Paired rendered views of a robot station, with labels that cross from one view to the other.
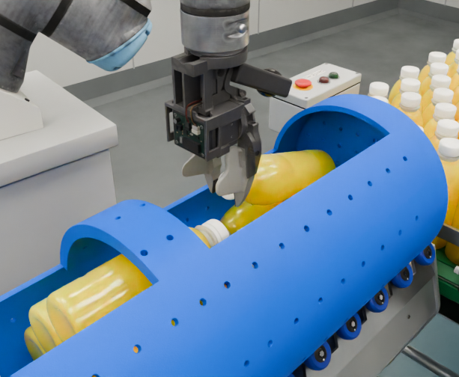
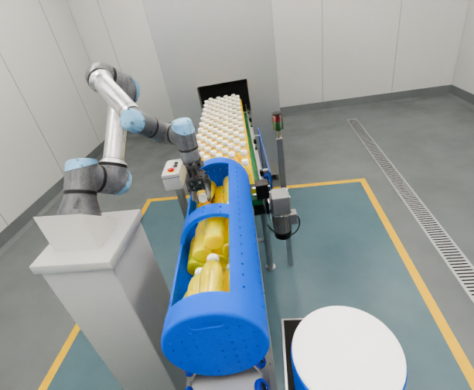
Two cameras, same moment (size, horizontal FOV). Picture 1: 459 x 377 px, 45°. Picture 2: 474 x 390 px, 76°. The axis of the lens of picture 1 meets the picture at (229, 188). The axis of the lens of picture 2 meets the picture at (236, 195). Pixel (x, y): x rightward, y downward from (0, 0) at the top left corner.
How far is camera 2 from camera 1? 0.72 m
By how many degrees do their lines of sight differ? 34
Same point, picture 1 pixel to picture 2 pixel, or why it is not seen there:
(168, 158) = not seen: hidden behind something
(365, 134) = (216, 169)
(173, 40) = (22, 200)
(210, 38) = (195, 155)
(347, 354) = not seen: hidden behind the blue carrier
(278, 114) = (168, 183)
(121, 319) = (232, 224)
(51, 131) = (121, 223)
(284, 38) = not seen: hidden behind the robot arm
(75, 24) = (110, 181)
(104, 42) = (121, 183)
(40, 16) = (98, 185)
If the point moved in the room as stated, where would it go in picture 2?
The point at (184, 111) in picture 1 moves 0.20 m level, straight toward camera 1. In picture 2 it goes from (193, 179) to (233, 191)
